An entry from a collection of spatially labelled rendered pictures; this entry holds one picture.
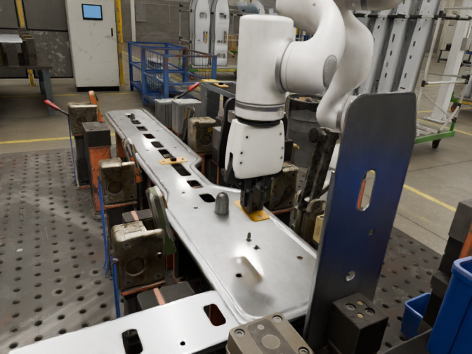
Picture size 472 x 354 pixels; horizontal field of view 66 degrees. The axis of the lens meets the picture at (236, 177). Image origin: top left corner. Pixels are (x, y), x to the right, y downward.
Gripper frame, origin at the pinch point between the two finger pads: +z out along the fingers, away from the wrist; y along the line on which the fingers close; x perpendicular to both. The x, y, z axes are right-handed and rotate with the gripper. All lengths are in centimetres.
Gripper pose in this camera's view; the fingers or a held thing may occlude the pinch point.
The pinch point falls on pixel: (252, 198)
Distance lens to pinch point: 68.5
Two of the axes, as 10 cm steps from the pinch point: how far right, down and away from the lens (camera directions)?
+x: 4.6, 3.7, -8.1
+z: -0.5, 9.2, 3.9
